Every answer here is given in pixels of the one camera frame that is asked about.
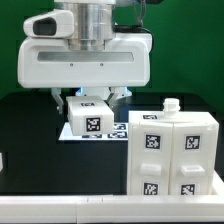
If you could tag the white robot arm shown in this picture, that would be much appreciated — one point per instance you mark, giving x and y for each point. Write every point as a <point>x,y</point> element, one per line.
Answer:
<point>126,14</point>

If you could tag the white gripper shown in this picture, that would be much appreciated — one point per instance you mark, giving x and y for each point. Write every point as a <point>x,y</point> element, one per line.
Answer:
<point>65,49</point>

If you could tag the white rectangular cabinet box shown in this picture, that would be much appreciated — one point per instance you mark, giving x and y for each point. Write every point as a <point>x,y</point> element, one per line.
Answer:
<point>89,115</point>

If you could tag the white cabinet door panel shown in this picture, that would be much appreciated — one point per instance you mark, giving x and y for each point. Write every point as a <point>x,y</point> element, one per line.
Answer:
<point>193,159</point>

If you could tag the white part at left edge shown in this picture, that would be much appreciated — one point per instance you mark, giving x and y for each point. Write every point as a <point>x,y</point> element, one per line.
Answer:
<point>1,162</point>

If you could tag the white table border frame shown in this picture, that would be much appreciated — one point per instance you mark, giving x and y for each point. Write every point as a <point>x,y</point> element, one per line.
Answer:
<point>114,209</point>

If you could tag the white flat marker sheet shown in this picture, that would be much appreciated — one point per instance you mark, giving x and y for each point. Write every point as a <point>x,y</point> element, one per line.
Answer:
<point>120,133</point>

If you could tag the white cabinet body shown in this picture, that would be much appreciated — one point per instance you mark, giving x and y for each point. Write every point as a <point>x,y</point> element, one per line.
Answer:
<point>171,114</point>

